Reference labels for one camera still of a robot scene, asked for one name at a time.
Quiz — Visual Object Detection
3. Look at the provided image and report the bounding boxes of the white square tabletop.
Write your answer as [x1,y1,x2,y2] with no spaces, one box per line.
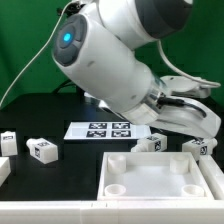
[97,152,214,201]

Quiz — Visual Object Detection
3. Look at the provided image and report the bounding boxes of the white U-shaped obstacle wall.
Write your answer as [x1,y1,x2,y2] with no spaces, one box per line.
[0,156,224,224]

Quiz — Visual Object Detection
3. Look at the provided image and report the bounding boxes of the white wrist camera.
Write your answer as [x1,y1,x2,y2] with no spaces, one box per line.
[161,76,221,99]

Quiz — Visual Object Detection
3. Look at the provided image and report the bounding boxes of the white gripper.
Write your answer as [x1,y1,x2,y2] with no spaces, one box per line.
[149,96,221,139]

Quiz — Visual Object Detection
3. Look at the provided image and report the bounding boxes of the black cables at base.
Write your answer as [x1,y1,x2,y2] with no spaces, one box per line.
[51,78,79,95]

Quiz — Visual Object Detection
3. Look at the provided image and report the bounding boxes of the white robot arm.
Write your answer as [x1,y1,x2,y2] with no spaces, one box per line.
[53,0,221,138]

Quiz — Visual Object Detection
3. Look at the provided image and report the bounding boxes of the white cable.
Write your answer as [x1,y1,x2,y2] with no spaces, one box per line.
[0,0,80,108]

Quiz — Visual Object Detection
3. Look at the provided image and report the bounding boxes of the white fiducial marker board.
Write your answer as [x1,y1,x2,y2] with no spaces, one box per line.
[64,122,151,140]

